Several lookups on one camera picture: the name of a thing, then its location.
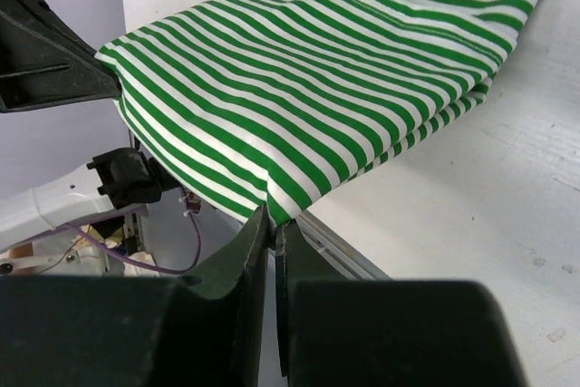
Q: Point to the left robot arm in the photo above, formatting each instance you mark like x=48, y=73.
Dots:
x=115, y=180

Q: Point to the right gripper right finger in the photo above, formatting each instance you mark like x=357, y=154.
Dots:
x=296, y=260

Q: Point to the green striped tank top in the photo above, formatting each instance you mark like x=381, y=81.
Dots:
x=275, y=103

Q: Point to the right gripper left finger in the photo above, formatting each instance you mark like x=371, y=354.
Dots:
x=228, y=291

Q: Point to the aluminium rail frame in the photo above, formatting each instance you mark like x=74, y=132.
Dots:
x=337, y=251

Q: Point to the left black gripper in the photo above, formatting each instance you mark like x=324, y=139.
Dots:
x=44, y=63

